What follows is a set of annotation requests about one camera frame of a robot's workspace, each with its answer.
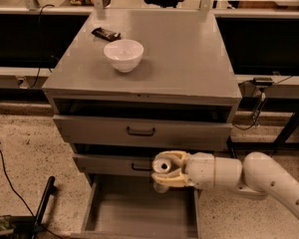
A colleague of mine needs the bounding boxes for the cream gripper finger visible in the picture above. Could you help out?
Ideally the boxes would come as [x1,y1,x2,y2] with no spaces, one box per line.
[151,173,188,187]
[155,150,190,162]

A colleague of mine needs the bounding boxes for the silver blue redbull can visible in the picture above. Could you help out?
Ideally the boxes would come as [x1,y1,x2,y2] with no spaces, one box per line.
[152,158,171,193]

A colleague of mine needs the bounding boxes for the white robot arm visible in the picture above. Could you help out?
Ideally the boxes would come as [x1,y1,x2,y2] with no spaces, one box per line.
[151,150,299,220]

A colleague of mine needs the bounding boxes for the grey drawer cabinet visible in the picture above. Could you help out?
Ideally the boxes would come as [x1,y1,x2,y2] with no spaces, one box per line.
[42,8,242,191]

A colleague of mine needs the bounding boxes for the grey middle drawer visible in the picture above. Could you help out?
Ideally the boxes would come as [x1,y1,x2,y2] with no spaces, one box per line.
[73,154,153,182]

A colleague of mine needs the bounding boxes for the grey open bottom drawer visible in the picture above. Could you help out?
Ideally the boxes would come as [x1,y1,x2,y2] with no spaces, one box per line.
[71,175,200,239]

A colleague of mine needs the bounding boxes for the grey top drawer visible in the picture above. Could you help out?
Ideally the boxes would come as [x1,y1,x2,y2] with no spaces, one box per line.
[53,116,232,150]

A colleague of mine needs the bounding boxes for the black table leg right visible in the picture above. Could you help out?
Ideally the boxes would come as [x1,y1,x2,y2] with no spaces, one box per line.
[226,136,238,159]

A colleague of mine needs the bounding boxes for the white ceramic bowl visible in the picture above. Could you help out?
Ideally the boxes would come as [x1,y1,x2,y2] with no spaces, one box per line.
[104,39,145,73]

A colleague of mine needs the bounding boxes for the black stand leg left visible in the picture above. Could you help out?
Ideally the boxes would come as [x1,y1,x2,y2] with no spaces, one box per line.
[35,176,57,226]

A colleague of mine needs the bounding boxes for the dark snack bar wrapper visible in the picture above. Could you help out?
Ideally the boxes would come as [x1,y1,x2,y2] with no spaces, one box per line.
[92,27,121,42]

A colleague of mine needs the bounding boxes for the black floor cable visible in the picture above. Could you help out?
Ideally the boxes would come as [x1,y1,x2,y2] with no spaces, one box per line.
[0,146,63,239]

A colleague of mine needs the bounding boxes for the black hanging cable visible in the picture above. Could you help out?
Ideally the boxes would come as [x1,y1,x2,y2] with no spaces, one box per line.
[28,3,56,89]

